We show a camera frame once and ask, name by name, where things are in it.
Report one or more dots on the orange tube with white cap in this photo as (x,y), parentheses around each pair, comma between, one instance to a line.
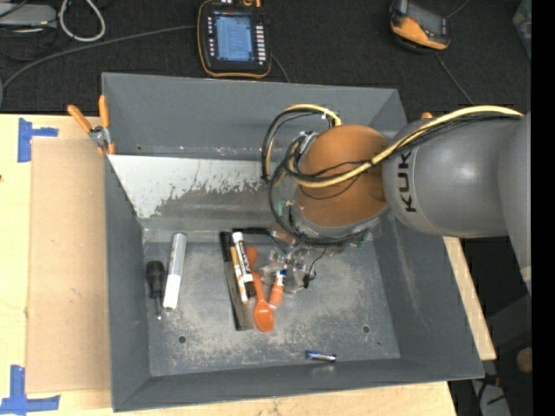
(276,294)

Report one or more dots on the white marker with brown print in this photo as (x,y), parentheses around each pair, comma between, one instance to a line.
(243,267)

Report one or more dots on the orange plastic spoon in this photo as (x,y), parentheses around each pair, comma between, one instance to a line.
(264,314)

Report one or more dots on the grey metal bin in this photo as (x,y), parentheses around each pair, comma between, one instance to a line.
(329,319)

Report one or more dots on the dark green flat block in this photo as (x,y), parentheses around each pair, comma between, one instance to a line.
(226,258)

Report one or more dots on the blue battery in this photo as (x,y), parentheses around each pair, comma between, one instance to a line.
(320,355)

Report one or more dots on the silver and white marker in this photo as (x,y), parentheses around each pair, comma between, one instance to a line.
(175,267)

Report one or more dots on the brown cardboard board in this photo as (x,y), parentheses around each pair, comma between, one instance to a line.
(65,254)

